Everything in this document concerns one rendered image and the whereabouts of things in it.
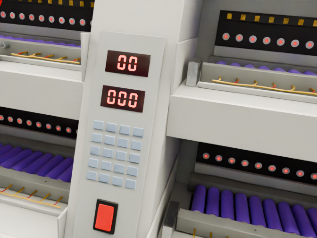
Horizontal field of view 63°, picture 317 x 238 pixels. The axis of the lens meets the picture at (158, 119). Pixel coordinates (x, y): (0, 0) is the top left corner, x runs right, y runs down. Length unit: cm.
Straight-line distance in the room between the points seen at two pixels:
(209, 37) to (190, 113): 23
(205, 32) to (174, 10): 20
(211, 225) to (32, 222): 23
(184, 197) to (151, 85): 22
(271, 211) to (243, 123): 18
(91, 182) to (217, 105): 15
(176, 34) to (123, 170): 15
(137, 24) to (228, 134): 14
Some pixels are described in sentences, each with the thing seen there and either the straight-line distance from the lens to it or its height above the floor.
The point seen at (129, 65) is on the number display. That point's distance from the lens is 27.
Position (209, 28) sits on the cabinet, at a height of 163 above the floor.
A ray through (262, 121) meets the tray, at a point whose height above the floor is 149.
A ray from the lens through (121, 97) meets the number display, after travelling 27.
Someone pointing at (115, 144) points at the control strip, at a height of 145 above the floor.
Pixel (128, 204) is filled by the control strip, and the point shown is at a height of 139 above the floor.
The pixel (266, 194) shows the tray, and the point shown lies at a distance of 44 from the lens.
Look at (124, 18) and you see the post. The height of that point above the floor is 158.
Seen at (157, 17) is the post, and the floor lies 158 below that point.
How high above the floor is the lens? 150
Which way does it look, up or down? 4 degrees down
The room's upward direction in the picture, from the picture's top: 9 degrees clockwise
